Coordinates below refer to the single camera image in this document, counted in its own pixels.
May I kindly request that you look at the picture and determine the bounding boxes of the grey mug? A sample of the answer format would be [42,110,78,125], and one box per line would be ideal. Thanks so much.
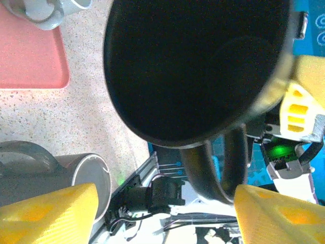
[0,141,112,222]

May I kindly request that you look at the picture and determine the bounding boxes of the blue-grey mug white inside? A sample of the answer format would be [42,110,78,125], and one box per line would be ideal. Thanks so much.
[6,0,92,31]

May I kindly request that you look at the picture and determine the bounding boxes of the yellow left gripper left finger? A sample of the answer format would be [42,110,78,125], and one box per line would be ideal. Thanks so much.
[0,182,99,244]

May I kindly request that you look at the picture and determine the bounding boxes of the black mug white inside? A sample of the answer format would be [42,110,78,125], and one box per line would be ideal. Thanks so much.
[103,0,293,205]

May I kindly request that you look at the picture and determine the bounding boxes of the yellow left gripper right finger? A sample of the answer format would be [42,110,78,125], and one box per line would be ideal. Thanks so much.
[234,184,325,244]

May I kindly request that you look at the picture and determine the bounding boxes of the red rectangular mat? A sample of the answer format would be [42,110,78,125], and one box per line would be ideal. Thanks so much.
[0,2,71,89]

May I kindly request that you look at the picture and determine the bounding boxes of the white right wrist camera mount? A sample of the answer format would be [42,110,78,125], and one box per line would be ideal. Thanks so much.
[266,160,319,205]

